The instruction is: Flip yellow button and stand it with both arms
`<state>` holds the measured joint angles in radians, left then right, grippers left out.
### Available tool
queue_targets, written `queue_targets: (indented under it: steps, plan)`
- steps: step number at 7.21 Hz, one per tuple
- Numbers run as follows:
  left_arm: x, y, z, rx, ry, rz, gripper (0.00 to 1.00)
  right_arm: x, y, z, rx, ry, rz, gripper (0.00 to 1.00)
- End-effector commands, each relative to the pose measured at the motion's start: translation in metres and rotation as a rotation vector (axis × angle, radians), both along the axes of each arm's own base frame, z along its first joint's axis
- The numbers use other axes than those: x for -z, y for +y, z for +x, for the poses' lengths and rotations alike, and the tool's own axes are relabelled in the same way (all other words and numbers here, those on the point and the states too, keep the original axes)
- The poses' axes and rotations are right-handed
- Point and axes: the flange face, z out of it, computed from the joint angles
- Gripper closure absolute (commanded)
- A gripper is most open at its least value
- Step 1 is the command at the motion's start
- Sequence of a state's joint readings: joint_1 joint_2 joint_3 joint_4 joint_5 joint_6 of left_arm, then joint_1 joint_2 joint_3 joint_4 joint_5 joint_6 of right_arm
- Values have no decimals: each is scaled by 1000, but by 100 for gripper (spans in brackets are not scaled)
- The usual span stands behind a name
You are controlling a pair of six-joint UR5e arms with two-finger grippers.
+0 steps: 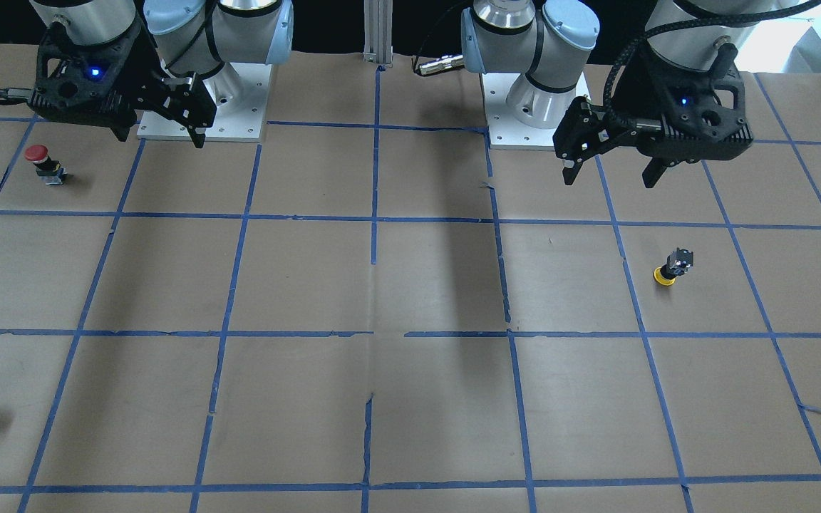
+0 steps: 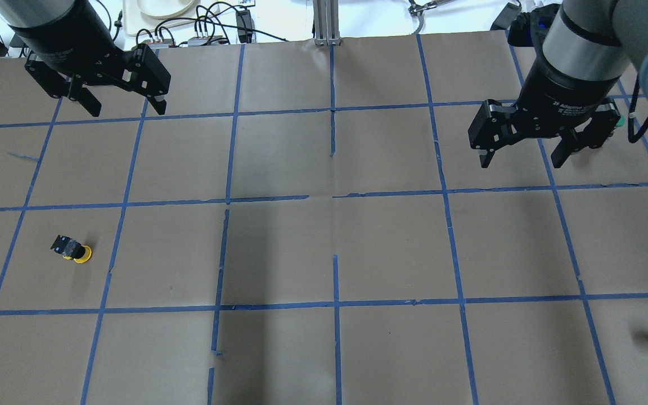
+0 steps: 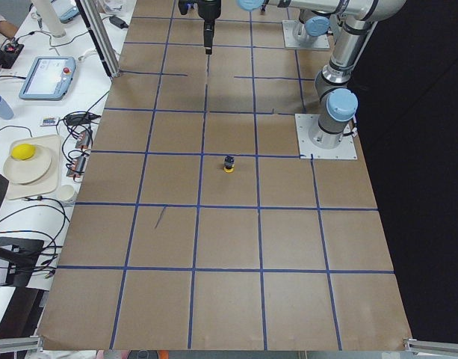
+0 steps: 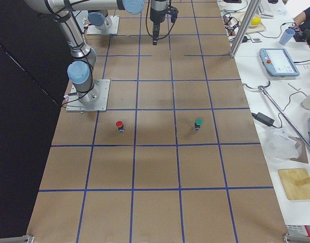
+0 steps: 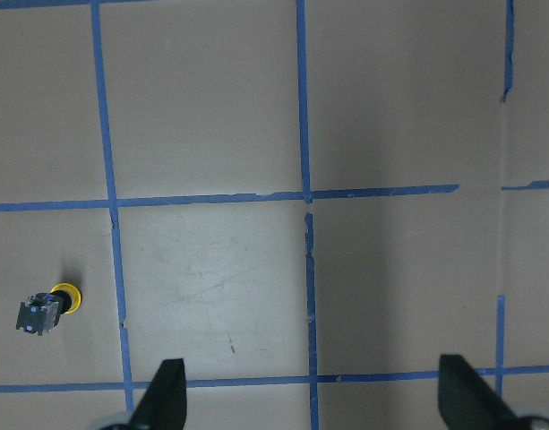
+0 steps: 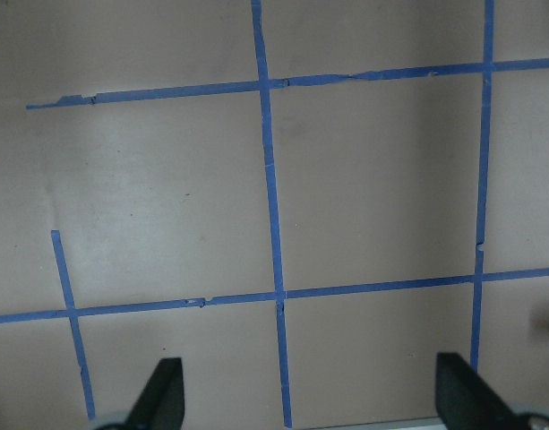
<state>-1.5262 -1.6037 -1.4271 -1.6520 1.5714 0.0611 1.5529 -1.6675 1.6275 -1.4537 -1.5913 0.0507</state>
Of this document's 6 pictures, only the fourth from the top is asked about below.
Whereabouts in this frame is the red push button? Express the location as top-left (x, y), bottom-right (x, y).
top-left (115, 120), bottom-right (124, 133)

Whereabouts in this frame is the green push button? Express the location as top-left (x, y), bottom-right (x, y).
top-left (194, 118), bottom-right (203, 131)

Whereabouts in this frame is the yellow ball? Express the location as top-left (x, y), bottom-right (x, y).
top-left (249, 17), bottom-right (261, 28)

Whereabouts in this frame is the metal walking cane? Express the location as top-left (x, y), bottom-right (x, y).
top-left (243, 81), bottom-right (310, 151)

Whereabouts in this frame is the light blue plastic cup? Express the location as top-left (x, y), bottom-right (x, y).
top-left (279, 28), bottom-right (296, 45)

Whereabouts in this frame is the black power adapter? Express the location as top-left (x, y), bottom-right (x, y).
top-left (255, 112), bottom-right (275, 127)

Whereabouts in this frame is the person in dark clothes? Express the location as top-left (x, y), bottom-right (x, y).
top-left (293, 7), bottom-right (310, 46)

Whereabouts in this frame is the clear plastic bag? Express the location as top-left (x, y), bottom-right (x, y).
top-left (262, 128), bottom-right (303, 163)

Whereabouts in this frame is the wooden cutting board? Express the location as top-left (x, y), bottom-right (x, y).
top-left (278, 168), bottom-right (310, 200)

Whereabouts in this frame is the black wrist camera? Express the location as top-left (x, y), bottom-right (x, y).
top-left (167, 5), bottom-right (179, 24)

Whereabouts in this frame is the aluminium frame post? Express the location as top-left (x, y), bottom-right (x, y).
top-left (230, 0), bottom-right (260, 58)

